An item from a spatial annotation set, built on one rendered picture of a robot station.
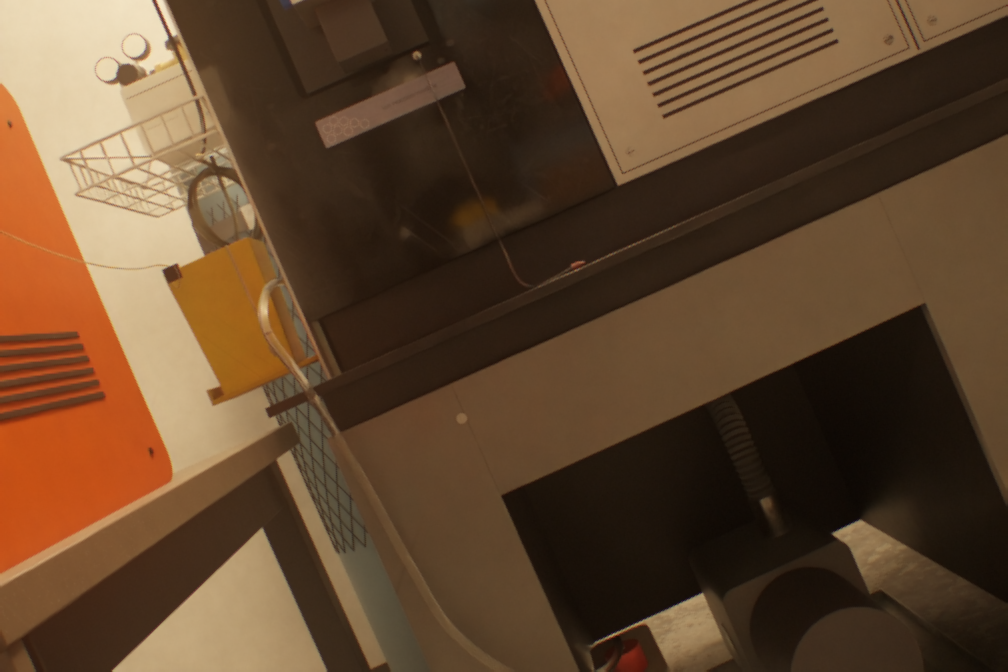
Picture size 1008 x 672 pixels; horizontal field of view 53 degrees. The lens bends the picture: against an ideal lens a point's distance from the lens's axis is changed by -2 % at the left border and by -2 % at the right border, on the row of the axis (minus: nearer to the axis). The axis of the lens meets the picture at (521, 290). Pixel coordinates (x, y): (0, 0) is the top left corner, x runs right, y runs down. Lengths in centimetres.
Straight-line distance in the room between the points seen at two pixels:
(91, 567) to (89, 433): 25
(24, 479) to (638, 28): 82
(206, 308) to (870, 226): 77
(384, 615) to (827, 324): 118
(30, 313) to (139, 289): 154
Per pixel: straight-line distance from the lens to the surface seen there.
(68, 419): 90
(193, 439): 245
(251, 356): 125
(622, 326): 113
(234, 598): 249
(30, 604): 62
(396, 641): 208
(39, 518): 80
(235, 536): 108
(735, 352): 115
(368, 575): 205
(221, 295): 125
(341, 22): 118
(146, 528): 79
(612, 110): 122
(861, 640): 139
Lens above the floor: 74
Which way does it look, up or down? level
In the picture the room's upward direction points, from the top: 24 degrees counter-clockwise
